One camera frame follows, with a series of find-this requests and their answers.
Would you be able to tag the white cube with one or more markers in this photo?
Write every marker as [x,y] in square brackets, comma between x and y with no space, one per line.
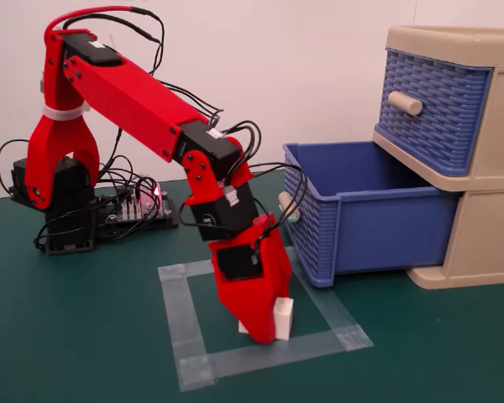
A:
[285,319]

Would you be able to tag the red gripper with motor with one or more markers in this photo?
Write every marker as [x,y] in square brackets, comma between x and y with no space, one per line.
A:
[243,289]

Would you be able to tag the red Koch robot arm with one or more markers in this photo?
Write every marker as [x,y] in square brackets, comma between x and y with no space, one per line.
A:
[126,101]

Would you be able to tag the translucent tape strip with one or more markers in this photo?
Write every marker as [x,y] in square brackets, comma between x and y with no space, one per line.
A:
[185,327]
[277,354]
[193,268]
[332,310]

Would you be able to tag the blue woven-pattern plastic drawer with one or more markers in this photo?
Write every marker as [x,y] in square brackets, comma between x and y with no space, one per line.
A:
[437,126]

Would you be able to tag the beige plastic drawer cabinet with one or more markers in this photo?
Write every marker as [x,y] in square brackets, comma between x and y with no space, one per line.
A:
[500,138]

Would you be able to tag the green tape piece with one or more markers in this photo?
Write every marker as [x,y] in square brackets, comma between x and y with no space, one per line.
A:
[294,217]

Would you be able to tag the black motor controller board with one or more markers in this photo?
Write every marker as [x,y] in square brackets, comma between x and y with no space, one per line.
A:
[164,220]

